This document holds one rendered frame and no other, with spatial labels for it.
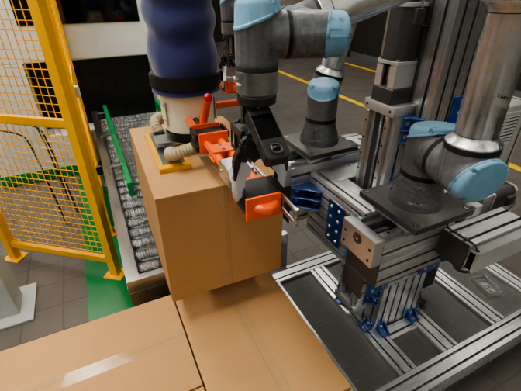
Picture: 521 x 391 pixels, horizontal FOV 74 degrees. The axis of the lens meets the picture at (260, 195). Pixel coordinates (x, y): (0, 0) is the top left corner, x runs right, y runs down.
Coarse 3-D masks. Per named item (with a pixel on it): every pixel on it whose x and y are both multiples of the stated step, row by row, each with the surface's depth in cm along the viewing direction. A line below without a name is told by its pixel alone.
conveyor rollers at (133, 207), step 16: (128, 128) 292; (112, 144) 259; (128, 144) 263; (112, 160) 237; (128, 160) 241; (128, 192) 204; (128, 208) 189; (144, 208) 186; (128, 224) 174; (144, 224) 178; (144, 240) 163; (144, 256) 155
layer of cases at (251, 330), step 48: (240, 288) 138; (48, 336) 119; (96, 336) 119; (144, 336) 119; (192, 336) 119; (240, 336) 119; (288, 336) 119; (0, 384) 105; (48, 384) 105; (96, 384) 105; (144, 384) 105; (192, 384) 105; (240, 384) 105; (288, 384) 105; (336, 384) 105
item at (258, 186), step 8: (256, 176) 73; (264, 176) 74; (248, 184) 70; (256, 184) 70; (264, 184) 70; (272, 184) 71; (248, 192) 68; (256, 192) 68; (264, 192) 68; (272, 192) 68; (280, 192) 68; (240, 200) 73; (248, 200) 65; (256, 200) 66; (264, 200) 67; (272, 200) 68; (280, 200) 68; (240, 208) 72; (248, 208) 66; (280, 208) 69; (248, 216) 67; (256, 216) 68; (264, 216) 69
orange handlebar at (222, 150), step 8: (216, 104) 124; (224, 104) 125; (232, 104) 126; (192, 120) 108; (208, 144) 92; (216, 144) 90; (224, 144) 90; (216, 152) 87; (224, 152) 93; (232, 152) 87; (216, 160) 85; (248, 176) 78; (256, 208) 66; (264, 208) 66; (272, 208) 66
